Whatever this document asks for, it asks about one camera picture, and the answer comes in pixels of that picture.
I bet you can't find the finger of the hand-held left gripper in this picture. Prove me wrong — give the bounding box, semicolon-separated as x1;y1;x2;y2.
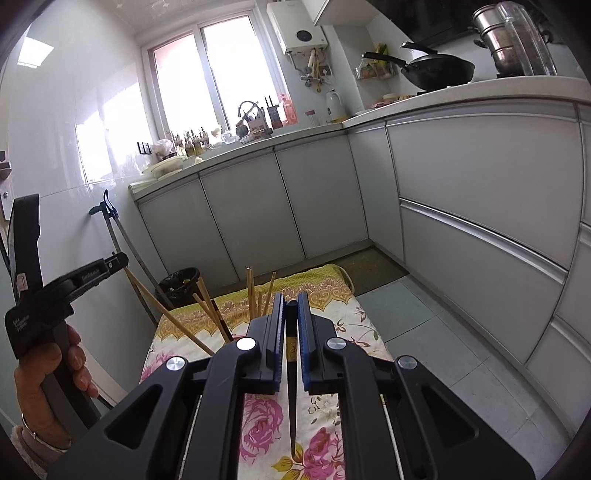
39;251;130;324

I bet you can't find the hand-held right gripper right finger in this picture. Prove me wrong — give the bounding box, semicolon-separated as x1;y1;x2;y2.
298;291;539;480

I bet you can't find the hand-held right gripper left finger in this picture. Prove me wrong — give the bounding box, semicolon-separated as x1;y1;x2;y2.
46;292;286;480

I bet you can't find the black chopstick with gold band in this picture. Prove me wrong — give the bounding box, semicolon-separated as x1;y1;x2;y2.
285;300;300;457

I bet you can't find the dark brown wooden chopstick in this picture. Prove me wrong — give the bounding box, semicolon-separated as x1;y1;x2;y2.
198;276;234;343

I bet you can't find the person's left forearm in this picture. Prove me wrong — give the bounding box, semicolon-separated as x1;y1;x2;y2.
11;425;70;469

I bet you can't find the person's left hand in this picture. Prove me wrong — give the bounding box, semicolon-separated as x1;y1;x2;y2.
14;324;100;446

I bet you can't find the black trash bin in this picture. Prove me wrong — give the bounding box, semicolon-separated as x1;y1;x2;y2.
159;267;201;310

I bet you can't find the floral printed cloth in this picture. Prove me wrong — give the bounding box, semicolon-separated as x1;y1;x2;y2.
139;264;393;480

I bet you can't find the brown floor mat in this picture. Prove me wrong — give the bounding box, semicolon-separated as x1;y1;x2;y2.
339;247;409;296

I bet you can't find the cream bowl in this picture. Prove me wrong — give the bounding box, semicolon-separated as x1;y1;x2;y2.
141;154;185;181

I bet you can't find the white cabinet with doors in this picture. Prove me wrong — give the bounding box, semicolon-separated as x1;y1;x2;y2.
131;124;370;282

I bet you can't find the row of small bottles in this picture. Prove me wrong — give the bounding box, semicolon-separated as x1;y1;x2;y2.
166;124;222;155

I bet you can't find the kitchen window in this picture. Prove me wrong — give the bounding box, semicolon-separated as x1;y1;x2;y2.
148;9;289;139

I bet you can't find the knife block with knives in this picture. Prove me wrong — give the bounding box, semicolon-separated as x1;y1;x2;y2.
264;95;283;130

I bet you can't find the square ceiling light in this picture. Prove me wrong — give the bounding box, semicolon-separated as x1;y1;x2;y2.
17;36;51;70

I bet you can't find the orange detergent bottle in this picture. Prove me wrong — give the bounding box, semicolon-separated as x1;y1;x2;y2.
279;93;298;125

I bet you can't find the white electric kettle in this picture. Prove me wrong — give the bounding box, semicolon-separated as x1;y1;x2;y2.
324;89;348;123

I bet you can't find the white cabinet with drawers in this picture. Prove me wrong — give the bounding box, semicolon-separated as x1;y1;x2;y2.
346;99;591;462

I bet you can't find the white countertop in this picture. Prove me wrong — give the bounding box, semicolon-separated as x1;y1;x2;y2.
129;74;591;195

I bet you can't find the white water heater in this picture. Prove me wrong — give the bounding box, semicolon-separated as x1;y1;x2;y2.
267;0;329;54

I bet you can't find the black wok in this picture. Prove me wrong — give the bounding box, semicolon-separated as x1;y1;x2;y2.
362;41;476;90

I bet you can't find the black range hood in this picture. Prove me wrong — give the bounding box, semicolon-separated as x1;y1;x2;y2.
397;0;504;49

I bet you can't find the stainless steel steamer pot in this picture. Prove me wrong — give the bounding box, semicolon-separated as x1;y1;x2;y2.
472;4;532;77

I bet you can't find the dark wall clip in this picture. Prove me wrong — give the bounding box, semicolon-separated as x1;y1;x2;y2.
90;189;120;220

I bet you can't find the silver bracelet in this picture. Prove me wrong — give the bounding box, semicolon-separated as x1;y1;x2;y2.
21;413;72;452

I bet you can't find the wall spice rack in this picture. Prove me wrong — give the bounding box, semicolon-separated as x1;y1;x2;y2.
355;44;398;81

